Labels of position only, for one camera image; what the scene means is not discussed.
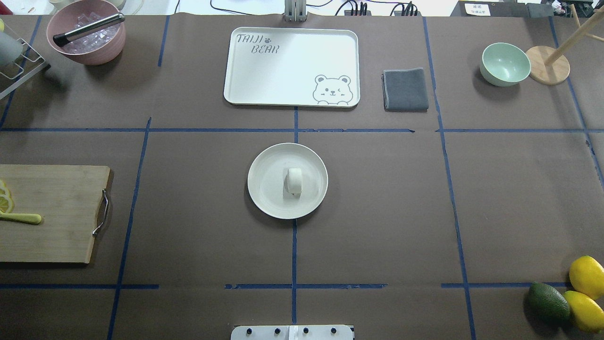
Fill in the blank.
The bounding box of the white steamed bun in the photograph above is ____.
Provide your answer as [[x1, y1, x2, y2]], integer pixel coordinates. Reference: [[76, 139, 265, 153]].
[[285, 167, 303, 196]]

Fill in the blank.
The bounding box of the cream round plate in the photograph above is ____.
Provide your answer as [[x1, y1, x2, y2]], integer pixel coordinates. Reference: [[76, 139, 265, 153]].
[[247, 143, 329, 219]]

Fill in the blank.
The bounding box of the white bear tray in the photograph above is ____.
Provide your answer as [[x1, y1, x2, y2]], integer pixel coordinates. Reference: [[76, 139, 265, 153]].
[[224, 26, 361, 108]]

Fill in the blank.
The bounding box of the grey folded cloth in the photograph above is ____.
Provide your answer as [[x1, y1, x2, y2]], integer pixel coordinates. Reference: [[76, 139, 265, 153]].
[[382, 68, 429, 112]]

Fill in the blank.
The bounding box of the black power strip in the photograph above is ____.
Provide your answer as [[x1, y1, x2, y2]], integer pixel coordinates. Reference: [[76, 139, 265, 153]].
[[335, 0, 421, 17]]

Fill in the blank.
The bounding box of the mint green bowl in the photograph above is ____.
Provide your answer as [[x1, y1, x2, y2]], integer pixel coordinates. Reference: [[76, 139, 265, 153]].
[[479, 42, 531, 87]]

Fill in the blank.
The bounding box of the pink bowl with ice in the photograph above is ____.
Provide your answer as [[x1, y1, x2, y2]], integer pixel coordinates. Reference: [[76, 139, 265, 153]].
[[46, 0, 126, 65]]

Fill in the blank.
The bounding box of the wooden cutting board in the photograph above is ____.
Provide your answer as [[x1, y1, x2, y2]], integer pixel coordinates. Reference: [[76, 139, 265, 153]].
[[0, 164, 110, 264]]

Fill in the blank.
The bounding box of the black label box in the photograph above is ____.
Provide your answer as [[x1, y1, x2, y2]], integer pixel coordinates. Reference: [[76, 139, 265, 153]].
[[450, 0, 530, 18]]

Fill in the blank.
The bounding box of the wooden mug stand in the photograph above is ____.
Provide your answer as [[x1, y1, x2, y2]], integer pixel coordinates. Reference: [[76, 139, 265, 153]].
[[526, 8, 604, 85]]

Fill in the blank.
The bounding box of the yellow plastic knife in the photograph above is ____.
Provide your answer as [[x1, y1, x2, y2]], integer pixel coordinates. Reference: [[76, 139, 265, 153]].
[[0, 211, 42, 225]]

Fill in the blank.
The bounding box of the green avocado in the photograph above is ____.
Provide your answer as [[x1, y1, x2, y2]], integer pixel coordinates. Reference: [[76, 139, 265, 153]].
[[527, 282, 571, 326]]

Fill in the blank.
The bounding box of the yellow lemon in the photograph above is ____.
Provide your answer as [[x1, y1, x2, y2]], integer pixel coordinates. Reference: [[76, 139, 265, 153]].
[[568, 255, 604, 300], [563, 290, 604, 333]]

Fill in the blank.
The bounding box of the aluminium frame post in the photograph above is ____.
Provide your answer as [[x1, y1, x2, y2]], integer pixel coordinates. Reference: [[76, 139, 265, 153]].
[[283, 0, 308, 22]]

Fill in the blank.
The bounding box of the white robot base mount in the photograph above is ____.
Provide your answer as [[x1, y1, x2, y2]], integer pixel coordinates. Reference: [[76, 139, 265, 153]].
[[230, 324, 355, 340]]

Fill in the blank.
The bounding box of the wire cup rack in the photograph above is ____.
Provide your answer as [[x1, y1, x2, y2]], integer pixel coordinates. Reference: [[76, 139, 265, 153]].
[[0, 21, 50, 100]]

